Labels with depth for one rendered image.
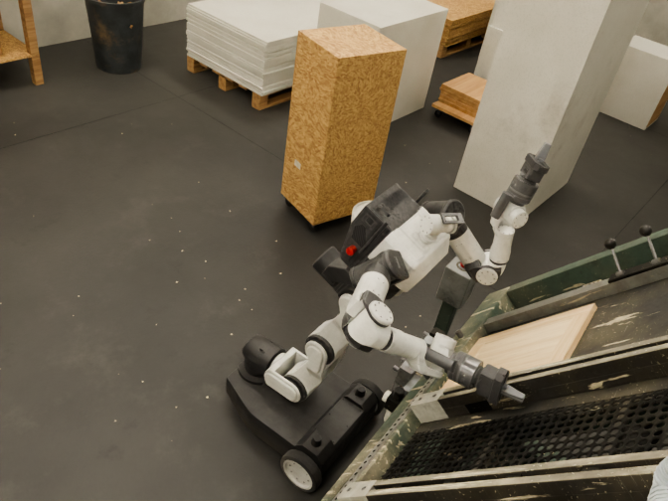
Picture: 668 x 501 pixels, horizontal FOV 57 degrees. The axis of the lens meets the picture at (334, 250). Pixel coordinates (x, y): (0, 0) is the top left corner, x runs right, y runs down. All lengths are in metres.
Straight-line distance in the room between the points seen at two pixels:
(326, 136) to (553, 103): 1.61
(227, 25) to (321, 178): 2.21
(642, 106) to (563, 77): 2.83
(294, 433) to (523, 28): 2.99
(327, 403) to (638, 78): 5.14
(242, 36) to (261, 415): 3.55
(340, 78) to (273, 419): 1.90
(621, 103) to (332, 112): 4.17
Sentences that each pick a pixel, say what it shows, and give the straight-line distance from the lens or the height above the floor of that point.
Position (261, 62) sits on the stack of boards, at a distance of 5.44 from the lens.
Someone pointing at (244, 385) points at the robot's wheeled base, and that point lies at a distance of 3.00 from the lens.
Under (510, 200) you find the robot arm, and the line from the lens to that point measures 2.18.
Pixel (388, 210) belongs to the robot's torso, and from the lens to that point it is 2.03.
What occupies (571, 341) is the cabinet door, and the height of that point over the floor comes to 1.27.
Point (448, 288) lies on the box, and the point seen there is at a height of 0.83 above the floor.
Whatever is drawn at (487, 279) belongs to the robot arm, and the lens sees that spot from 2.32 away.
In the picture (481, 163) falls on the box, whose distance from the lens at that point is 4.84.
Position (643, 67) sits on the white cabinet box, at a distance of 7.08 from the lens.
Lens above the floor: 2.53
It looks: 38 degrees down
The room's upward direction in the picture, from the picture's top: 11 degrees clockwise
